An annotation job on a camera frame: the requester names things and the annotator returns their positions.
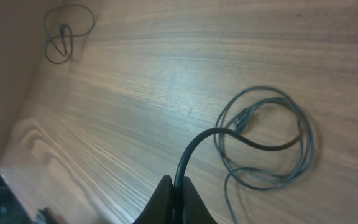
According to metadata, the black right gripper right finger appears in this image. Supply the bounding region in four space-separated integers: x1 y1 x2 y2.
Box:
182 177 217 224

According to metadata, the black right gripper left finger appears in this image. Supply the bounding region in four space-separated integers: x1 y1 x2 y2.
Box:
134 175 173 224

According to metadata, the thick black cable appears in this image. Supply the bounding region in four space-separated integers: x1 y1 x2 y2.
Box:
173 86 316 224

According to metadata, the thin black usb cable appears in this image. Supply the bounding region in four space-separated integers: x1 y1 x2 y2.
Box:
44 3 96 65

